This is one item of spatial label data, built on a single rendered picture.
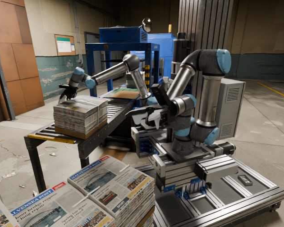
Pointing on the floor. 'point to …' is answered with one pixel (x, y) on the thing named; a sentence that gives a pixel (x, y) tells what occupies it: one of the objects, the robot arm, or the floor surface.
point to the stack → (93, 199)
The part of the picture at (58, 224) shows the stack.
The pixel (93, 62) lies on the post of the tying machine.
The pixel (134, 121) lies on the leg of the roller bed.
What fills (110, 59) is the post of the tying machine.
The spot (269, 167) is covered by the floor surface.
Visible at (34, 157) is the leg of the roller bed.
